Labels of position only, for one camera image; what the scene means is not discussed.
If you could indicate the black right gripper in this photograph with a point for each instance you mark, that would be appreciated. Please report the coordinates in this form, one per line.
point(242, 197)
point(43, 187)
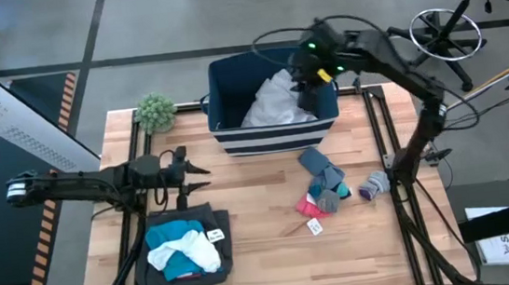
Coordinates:
point(317, 59)

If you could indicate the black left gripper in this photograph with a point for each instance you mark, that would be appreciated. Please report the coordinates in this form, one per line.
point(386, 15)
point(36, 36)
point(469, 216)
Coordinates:
point(180, 177)

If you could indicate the purple toed grey sock pair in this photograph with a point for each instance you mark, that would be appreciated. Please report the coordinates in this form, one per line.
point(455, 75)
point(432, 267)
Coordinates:
point(375, 184)

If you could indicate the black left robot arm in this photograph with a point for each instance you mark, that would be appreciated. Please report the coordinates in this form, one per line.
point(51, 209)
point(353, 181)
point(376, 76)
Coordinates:
point(76, 185)

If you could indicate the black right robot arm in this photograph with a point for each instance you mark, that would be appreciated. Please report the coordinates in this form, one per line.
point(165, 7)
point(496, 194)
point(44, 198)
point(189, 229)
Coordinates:
point(397, 63)

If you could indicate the white crumpled garment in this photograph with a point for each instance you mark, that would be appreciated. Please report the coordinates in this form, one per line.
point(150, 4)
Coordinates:
point(270, 106)

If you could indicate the navy white striped fabric basket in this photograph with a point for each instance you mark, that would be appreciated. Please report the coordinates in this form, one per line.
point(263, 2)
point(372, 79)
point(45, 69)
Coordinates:
point(277, 138)

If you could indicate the white garment label tag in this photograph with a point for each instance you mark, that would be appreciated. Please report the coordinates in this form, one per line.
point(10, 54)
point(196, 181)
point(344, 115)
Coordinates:
point(216, 235)

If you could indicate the slate blue flat sock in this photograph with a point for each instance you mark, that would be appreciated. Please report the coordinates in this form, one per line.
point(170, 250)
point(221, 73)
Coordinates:
point(313, 160)

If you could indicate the teal folded garment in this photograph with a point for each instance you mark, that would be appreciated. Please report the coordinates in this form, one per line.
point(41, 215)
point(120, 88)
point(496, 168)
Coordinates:
point(165, 233)

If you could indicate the white soft garment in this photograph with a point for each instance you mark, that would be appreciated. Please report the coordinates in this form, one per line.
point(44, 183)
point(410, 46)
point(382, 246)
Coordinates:
point(199, 253)

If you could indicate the green succulent in white pot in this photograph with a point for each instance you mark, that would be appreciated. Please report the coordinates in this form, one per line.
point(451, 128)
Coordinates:
point(155, 112)

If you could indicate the blue grey sock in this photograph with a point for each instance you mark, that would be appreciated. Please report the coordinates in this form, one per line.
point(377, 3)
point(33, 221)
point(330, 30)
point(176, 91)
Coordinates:
point(330, 177)

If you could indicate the teal sock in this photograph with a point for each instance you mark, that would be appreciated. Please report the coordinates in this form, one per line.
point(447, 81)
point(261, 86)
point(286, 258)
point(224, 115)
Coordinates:
point(343, 191)

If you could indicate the pink red sock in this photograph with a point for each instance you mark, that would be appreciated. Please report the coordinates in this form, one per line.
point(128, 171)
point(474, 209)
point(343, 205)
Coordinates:
point(307, 208)

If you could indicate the dark grey folded garment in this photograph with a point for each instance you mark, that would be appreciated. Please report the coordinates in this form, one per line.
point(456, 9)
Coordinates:
point(155, 283)

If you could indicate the white paper tag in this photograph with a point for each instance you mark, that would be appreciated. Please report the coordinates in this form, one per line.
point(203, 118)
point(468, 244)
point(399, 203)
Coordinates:
point(314, 226)

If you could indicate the white tower fan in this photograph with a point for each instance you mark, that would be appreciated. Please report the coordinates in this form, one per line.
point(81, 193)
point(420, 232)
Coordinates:
point(23, 127)

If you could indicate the wooden stick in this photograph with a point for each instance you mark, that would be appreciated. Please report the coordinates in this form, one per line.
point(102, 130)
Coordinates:
point(501, 76)

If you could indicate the black aluminium table frame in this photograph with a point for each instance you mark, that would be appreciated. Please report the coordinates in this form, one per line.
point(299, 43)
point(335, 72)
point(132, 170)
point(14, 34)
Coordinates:
point(375, 91)

